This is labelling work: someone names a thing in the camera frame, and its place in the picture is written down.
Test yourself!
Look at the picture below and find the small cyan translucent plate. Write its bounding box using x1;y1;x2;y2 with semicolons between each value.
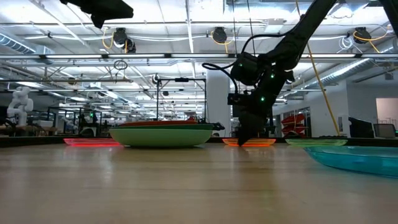
303;145;398;179

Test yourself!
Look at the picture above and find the black monitor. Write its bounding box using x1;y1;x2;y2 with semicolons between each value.
348;116;376;139

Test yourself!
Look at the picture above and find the red shelf rack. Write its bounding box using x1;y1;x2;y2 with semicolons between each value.
280;113;307;135

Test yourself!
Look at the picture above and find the long ceiling light strip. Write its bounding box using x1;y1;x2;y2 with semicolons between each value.
0;53;398;60

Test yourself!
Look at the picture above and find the medium red-orange plate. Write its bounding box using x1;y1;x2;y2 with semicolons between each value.
119;119;199;128

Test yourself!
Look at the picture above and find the yellow hanging cable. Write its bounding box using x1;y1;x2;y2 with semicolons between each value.
294;0;342;137

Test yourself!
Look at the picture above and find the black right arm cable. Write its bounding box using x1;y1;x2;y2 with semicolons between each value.
201;32;300;95

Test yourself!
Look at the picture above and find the white pillar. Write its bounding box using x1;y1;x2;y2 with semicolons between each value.
206;69;232;138

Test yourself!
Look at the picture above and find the small pink translucent plate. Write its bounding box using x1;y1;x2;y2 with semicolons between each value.
63;138;123;148

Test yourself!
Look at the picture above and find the small lime translucent plate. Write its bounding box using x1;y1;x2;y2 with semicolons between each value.
285;138;349;148

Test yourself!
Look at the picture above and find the black ceiling cable reel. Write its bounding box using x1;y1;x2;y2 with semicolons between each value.
112;27;137;54
212;26;228;45
353;26;371;45

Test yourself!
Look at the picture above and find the black background workstation frame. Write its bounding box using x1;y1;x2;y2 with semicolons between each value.
155;77;208;124

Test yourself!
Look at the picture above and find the small orange translucent plate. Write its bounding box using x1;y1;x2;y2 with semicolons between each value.
221;138;277;148

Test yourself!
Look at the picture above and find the large light green plate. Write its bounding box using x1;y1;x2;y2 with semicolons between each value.
108;128;215;148

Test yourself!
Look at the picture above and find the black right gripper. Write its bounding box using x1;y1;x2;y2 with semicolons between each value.
236;74;287;147

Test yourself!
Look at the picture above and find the white humanoid robot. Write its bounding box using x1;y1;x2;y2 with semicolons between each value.
6;86;35;127

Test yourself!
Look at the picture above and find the hanging black cable loop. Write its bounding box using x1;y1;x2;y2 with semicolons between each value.
113;59;129;71

